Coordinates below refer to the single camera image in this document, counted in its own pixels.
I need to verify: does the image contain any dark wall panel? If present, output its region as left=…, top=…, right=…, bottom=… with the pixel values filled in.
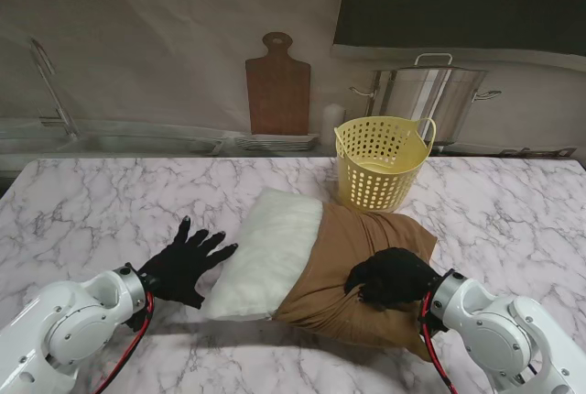
left=332, top=0, right=586, bottom=54

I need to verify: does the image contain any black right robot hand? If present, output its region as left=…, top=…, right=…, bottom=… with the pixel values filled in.
left=343, top=247, right=436, bottom=312

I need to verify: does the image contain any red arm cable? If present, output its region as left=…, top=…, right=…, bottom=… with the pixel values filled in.
left=91, top=290, right=156, bottom=394
left=419, top=290, right=459, bottom=390

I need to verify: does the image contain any large steel stock pot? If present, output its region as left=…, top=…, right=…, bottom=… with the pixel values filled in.
left=350, top=52, right=504, bottom=146

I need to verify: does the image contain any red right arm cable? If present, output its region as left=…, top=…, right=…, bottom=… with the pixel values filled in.
left=419, top=290, right=459, bottom=390

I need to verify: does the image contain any stack of white plates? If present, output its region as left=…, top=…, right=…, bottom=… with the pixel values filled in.
left=233, top=132, right=320, bottom=152

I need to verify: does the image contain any chrome kitchen faucet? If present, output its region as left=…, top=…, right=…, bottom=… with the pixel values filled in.
left=29, top=38, right=79, bottom=138

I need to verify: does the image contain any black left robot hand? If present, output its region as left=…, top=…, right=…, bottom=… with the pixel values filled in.
left=136, top=215, right=239, bottom=311

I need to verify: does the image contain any brown wooden cutting board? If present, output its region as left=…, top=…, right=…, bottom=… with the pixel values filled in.
left=244, top=31, right=312, bottom=135

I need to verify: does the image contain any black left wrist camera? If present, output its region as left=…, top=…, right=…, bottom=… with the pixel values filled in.
left=125, top=311, right=148, bottom=334

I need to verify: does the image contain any brown pillowcase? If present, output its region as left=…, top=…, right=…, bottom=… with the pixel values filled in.
left=272, top=201, right=439, bottom=363

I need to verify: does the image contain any white pillow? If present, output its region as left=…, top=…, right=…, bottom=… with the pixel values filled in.
left=203, top=187, right=324, bottom=322

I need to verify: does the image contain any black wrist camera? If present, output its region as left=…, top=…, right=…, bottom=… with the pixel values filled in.
left=125, top=311, right=148, bottom=334
left=418, top=311, right=449, bottom=336

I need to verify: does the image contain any red left arm cable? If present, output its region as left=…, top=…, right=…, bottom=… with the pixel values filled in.
left=91, top=290, right=156, bottom=394

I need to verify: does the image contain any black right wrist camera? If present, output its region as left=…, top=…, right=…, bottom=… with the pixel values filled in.
left=418, top=311, right=449, bottom=336

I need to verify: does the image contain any yellow perforated laundry basket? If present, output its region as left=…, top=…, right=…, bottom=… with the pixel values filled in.
left=332, top=115, right=439, bottom=215

